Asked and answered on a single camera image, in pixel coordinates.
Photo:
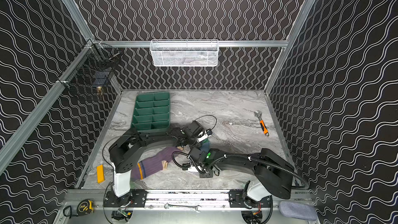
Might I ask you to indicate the aluminium front rail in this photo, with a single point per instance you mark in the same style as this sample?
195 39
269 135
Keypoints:
208 200

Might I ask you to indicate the black wire wall basket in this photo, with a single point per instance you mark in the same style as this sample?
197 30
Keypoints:
95 69

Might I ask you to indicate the silver combination wrench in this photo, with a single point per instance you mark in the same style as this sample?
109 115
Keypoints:
186 207

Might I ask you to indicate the green divided plastic tray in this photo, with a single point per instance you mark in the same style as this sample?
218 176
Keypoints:
152 112

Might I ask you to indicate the orange handled adjustable wrench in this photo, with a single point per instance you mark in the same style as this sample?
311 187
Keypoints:
258 114

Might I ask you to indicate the blue orange striped sock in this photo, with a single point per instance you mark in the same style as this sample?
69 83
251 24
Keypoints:
205 146

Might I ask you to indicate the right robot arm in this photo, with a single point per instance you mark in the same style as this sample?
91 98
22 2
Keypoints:
275 177

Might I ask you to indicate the grey cloth pad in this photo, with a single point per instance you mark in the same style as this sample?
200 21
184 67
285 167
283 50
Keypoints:
298 211

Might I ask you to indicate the yellow plastic block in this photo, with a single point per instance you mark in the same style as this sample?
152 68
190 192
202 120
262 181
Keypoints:
100 174

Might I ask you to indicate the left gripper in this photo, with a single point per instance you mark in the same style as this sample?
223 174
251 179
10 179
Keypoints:
193 140

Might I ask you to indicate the brass padlock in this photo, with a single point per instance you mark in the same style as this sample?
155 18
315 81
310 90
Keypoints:
99 91

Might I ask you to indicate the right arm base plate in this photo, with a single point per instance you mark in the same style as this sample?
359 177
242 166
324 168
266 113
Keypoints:
238 199

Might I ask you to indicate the white mesh wall basket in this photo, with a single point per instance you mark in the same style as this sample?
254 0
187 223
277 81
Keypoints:
185 52

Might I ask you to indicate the yellow black tape measure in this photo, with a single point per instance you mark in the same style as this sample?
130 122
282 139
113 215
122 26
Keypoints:
85 207

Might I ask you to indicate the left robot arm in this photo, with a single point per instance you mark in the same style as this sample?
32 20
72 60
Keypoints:
137 155

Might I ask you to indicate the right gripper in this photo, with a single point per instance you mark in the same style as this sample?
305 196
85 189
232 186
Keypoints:
193 157

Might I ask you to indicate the purple striped sock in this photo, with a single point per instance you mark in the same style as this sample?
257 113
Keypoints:
154 164

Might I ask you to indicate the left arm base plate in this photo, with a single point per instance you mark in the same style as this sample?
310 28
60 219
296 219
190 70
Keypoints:
135 198

